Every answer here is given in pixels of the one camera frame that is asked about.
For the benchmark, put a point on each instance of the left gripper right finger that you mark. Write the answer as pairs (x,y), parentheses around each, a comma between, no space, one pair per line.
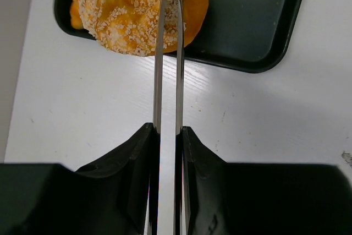
(261,198)

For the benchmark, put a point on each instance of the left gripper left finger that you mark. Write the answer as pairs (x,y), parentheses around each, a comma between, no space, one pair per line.
(114,194)

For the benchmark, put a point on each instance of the large sugared bread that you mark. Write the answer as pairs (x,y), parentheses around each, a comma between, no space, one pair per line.
(130,26)

